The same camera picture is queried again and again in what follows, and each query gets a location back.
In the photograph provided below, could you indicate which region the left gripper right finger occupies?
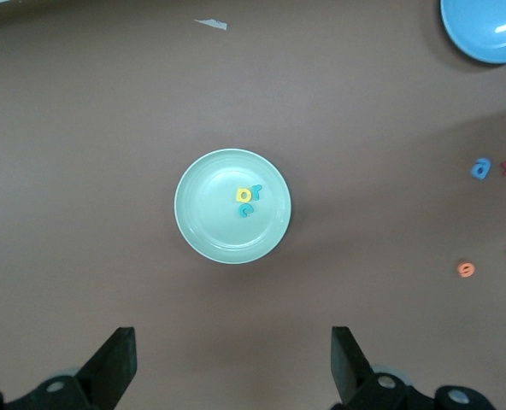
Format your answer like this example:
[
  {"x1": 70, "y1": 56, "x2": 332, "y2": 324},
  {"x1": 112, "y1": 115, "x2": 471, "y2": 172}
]
[{"x1": 330, "y1": 326, "x2": 497, "y2": 410}]

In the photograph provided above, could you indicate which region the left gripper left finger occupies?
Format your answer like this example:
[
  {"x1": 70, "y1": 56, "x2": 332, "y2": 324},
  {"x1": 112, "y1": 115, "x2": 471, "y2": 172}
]
[{"x1": 0, "y1": 326, "x2": 138, "y2": 410}]

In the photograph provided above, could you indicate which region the green round plate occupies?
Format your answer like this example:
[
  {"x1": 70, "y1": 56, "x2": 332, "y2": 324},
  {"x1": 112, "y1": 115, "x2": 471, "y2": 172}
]
[{"x1": 174, "y1": 148, "x2": 292, "y2": 265}]

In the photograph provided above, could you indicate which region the brown table cover sheet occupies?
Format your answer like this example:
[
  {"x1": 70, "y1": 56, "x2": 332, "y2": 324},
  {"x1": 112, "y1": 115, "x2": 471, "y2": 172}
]
[{"x1": 0, "y1": 0, "x2": 506, "y2": 410}]

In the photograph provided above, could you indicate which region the blue foam letter a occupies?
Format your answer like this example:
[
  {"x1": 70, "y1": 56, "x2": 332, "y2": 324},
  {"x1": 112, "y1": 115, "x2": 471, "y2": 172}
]
[{"x1": 469, "y1": 157, "x2": 493, "y2": 179}]

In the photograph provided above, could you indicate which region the white paper scrap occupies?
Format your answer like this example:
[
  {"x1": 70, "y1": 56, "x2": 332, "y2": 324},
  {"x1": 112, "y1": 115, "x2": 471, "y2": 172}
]
[{"x1": 193, "y1": 18, "x2": 228, "y2": 32}]

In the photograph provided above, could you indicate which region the blue round plate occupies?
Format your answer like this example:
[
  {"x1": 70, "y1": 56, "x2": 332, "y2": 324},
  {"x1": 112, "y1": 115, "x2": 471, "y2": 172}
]
[{"x1": 439, "y1": 0, "x2": 506, "y2": 65}]

